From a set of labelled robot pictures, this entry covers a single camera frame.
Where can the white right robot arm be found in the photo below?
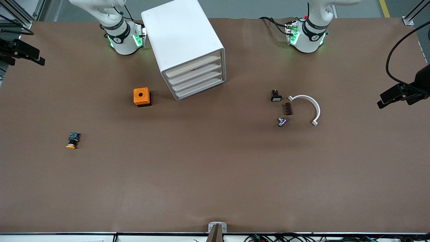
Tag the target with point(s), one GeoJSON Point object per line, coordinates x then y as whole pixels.
{"type": "Point", "coordinates": [124, 40]}

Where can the black strut with grey bracket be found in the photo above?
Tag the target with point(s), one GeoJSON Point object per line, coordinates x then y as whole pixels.
{"type": "Point", "coordinates": [409, 21]}

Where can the white plastic drawer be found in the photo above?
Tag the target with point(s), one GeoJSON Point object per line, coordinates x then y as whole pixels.
{"type": "Point", "coordinates": [193, 65]}
{"type": "Point", "coordinates": [199, 80]}
{"type": "Point", "coordinates": [201, 88]}
{"type": "Point", "coordinates": [196, 73]}

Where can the black switch with white face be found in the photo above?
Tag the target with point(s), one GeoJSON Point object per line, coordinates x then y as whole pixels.
{"type": "Point", "coordinates": [276, 97]}

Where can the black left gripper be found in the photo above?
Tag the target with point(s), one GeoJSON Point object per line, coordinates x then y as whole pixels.
{"type": "Point", "coordinates": [422, 80]}

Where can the white curved plastic clamp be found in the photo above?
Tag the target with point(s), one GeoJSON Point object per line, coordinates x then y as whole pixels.
{"type": "Point", "coordinates": [315, 106]}

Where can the brown table cover sheet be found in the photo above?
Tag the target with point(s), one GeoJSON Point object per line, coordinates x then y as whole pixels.
{"type": "Point", "coordinates": [215, 168]}

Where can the silver metal fitting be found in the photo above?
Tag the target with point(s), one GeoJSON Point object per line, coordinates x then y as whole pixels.
{"type": "Point", "coordinates": [282, 122]}

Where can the orange button enclosure box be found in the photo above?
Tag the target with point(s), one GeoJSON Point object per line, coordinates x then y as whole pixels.
{"type": "Point", "coordinates": [141, 95]}

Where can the grey metal bracket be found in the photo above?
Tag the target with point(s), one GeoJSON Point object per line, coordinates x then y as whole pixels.
{"type": "Point", "coordinates": [211, 226]}

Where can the white drawer cabinet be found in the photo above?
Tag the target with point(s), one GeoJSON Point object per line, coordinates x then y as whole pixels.
{"type": "Point", "coordinates": [178, 30]}

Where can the grey camera mount pole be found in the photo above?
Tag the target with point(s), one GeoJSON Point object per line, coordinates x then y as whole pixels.
{"type": "Point", "coordinates": [215, 235]}

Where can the brown terminal block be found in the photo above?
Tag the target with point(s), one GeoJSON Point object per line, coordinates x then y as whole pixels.
{"type": "Point", "coordinates": [288, 109]}

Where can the aluminium frame profiles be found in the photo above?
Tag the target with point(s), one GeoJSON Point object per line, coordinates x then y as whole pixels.
{"type": "Point", "coordinates": [13, 13]}

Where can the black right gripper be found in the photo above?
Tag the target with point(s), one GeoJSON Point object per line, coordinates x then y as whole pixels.
{"type": "Point", "coordinates": [6, 48]}

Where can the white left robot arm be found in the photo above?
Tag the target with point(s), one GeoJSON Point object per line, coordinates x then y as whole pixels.
{"type": "Point", "coordinates": [307, 40]}

